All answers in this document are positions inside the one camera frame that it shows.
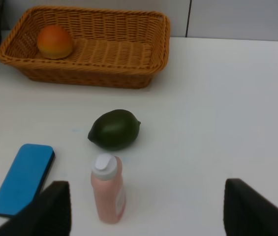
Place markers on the dark green lime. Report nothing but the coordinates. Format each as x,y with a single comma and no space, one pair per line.
115,130

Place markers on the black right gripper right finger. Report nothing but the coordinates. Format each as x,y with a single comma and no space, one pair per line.
246,212

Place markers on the pink bottle white cap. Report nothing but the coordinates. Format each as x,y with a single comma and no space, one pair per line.
108,188

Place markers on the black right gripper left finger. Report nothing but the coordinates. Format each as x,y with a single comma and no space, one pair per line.
47,215

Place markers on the orange wicker basket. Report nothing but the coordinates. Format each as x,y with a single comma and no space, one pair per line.
112,48

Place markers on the orange red round fruit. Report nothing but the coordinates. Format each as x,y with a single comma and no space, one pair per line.
54,42

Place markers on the blue whiteboard eraser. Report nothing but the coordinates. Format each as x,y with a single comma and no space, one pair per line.
25,178

